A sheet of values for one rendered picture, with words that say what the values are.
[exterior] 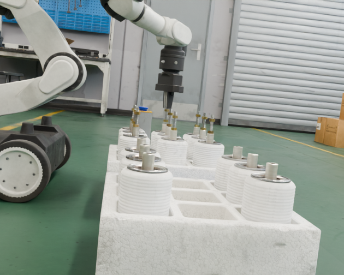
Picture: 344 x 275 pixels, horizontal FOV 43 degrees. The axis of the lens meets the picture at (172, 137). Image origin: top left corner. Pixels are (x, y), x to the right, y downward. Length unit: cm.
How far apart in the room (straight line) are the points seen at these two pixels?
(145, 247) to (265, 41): 611
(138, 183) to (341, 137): 431
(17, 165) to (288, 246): 93
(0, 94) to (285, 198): 116
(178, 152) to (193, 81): 522
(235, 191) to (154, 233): 25
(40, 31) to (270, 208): 112
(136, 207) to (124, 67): 573
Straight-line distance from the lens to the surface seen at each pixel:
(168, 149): 131
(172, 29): 150
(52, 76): 159
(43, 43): 165
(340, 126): 496
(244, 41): 664
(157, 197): 76
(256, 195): 81
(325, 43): 707
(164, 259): 76
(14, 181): 147
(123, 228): 74
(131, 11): 140
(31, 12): 165
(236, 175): 92
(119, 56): 646
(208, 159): 133
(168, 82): 155
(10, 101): 167
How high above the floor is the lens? 39
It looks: 6 degrees down
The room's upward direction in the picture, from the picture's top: 6 degrees clockwise
